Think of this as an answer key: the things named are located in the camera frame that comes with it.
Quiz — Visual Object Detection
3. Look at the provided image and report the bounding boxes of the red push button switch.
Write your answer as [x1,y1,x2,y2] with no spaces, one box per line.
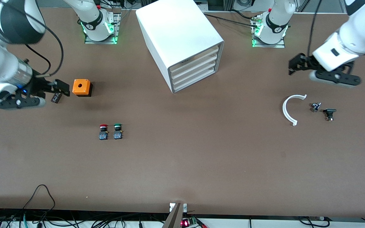
[99,124,109,141]

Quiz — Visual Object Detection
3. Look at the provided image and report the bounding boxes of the white curved plastic clamp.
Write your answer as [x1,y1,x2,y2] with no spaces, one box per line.
[282,94,307,127]

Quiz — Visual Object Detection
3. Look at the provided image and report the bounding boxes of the circuit board red led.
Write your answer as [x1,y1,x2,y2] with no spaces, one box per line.
[181,217,207,228]

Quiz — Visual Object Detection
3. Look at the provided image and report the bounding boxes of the orange button enclosure box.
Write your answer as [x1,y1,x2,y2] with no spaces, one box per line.
[72,79,93,97]

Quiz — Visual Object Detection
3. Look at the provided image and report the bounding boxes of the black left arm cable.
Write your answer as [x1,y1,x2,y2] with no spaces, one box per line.
[306,0,324,57]

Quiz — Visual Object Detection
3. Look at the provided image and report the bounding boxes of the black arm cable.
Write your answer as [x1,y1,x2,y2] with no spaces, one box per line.
[306,0,324,57]
[24,27,64,77]

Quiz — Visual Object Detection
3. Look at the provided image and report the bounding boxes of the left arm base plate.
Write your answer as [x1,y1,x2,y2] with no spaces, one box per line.
[251,14,286,48]

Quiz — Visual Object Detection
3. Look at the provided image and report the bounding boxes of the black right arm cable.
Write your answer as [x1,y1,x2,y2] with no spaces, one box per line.
[24,27,64,77]

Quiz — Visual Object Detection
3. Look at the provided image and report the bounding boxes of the black switch part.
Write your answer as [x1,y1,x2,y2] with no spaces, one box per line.
[323,108,337,122]

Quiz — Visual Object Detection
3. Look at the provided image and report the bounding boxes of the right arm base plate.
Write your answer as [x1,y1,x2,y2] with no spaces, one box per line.
[84,13,121,45]

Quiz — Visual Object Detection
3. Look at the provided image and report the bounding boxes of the green push button switch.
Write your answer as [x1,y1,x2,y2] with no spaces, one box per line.
[113,123,124,140]

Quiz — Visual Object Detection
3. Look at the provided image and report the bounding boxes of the black table cable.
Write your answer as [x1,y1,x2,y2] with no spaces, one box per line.
[203,13,259,25]

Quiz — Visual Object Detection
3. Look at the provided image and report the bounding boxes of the black looped cable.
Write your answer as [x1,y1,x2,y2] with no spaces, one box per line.
[22,184,56,219]

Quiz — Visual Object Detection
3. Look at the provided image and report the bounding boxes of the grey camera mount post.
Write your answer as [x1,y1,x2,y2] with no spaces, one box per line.
[162,203,188,228]

